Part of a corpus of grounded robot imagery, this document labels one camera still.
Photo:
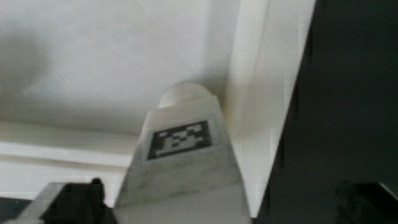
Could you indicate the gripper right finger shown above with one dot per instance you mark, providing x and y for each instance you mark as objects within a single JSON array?
[{"x": 366, "y": 203}]

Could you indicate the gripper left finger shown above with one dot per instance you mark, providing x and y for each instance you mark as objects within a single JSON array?
[{"x": 68, "y": 204}]

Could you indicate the white table leg with tag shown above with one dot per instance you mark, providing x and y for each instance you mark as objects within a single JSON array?
[{"x": 183, "y": 183}]

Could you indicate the white square table top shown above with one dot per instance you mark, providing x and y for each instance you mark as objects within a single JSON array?
[{"x": 95, "y": 53}]

